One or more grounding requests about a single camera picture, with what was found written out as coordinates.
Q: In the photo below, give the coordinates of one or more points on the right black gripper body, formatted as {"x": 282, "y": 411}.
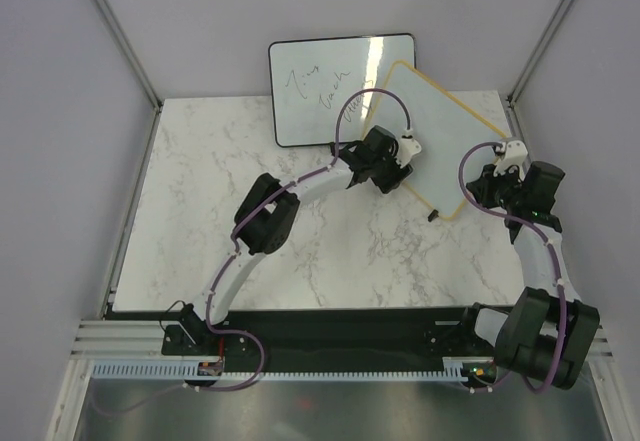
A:
{"x": 501, "y": 192}

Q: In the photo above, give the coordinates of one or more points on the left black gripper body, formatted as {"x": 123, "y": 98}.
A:
{"x": 393, "y": 174}

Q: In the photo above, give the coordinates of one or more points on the yellow-framed whiteboard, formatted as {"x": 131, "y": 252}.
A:
{"x": 445, "y": 127}

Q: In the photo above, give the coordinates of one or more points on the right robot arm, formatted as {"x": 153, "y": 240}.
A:
{"x": 540, "y": 301}

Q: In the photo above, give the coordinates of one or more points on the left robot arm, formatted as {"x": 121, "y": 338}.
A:
{"x": 264, "y": 220}

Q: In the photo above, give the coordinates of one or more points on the black-framed whiteboard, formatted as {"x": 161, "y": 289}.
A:
{"x": 313, "y": 82}

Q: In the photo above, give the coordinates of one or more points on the black stand foot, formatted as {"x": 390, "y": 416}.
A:
{"x": 433, "y": 215}

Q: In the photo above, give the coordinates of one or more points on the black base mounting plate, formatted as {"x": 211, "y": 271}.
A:
{"x": 466, "y": 315}

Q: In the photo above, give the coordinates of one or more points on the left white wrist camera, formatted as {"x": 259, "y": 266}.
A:
{"x": 408, "y": 148}

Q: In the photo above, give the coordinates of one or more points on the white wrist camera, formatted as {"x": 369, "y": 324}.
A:
{"x": 510, "y": 153}
{"x": 408, "y": 148}

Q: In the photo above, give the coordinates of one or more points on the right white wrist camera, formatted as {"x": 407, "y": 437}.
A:
{"x": 510, "y": 153}

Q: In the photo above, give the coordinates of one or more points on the white slotted cable duct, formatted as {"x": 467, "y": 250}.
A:
{"x": 196, "y": 371}

